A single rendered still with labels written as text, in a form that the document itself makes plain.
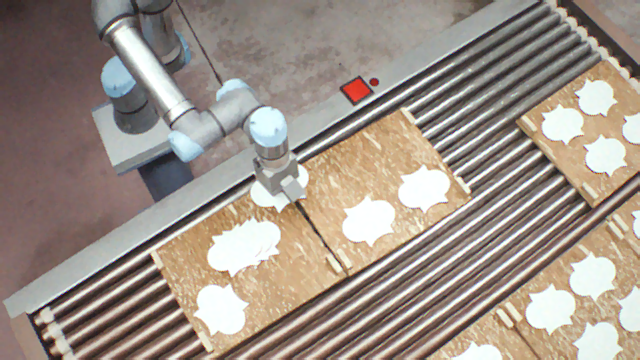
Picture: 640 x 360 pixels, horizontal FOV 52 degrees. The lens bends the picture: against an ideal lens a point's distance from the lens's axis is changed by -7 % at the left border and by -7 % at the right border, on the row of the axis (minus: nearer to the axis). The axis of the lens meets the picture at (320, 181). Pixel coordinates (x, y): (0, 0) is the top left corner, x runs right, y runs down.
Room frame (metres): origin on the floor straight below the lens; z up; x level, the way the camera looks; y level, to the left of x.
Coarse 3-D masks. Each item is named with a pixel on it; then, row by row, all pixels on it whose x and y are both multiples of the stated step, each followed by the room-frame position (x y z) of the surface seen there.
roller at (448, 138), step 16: (576, 48) 1.30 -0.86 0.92; (592, 48) 1.30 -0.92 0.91; (560, 64) 1.24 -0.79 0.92; (528, 80) 1.19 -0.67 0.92; (544, 80) 1.19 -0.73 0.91; (512, 96) 1.13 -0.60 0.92; (480, 112) 1.08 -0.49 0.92; (496, 112) 1.08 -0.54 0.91; (464, 128) 1.03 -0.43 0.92; (432, 144) 0.98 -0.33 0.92; (448, 144) 0.98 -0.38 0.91; (160, 320) 0.52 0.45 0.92; (176, 320) 0.52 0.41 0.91; (128, 336) 0.48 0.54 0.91; (144, 336) 0.47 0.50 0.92; (112, 352) 0.43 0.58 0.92; (128, 352) 0.43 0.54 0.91
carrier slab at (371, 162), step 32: (384, 128) 1.04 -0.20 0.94; (416, 128) 1.03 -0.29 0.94; (320, 160) 0.95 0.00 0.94; (352, 160) 0.94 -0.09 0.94; (384, 160) 0.93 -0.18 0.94; (416, 160) 0.93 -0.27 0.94; (320, 192) 0.85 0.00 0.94; (352, 192) 0.84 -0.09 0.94; (384, 192) 0.83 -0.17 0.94; (448, 192) 0.82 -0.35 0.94; (320, 224) 0.75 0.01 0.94; (416, 224) 0.73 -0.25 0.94; (352, 256) 0.66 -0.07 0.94
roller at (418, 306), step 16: (560, 192) 0.80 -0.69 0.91; (576, 192) 0.79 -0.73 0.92; (544, 208) 0.75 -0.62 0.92; (560, 208) 0.75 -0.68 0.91; (528, 224) 0.71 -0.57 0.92; (512, 240) 0.67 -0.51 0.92; (480, 256) 0.63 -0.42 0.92; (496, 256) 0.63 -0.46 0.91; (464, 272) 0.59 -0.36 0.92; (432, 288) 0.55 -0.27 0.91; (448, 288) 0.55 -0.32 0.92; (416, 304) 0.51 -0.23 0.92; (432, 304) 0.51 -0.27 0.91; (400, 320) 0.47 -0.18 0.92; (368, 336) 0.44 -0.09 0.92; (384, 336) 0.44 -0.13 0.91; (352, 352) 0.40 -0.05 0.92
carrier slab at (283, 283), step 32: (224, 224) 0.77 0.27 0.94; (288, 224) 0.76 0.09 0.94; (160, 256) 0.69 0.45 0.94; (192, 256) 0.69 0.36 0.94; (288, 256) 0.67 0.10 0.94; (320, 256) 0.66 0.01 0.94; (192, 288) 0.60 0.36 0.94; (256, 288) 0.59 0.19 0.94; (288, 288) 0.58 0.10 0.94; (320, 288) 0.57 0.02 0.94; (192, 320) 0.51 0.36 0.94; (256, 320) 0.50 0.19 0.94; (224, 352) 0.42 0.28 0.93
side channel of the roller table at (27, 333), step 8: (24, 312) 0.54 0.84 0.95; (16, 320) 0.52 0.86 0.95; (24, 320) 0.52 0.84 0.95; (32, 320) 0.53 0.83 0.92; (16, 328) 0.50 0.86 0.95; (24, 328) 0.50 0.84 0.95; (32, 328) 0.50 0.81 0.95; (16, 336) 0.48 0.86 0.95; (24, 336) 0.48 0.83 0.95; (32, 336) 0.47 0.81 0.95; (40, 336) 0.48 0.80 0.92; (24, 344) 0.45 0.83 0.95; (32, 344) 0.45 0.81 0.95; (40, 344) 0.45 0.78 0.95; (48, 344) 0.47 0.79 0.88; (24, 352) 0.43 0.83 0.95; (32, 352) 0.43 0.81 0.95; (40, 352) 0.43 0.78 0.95; (48, 352) 0.44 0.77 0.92
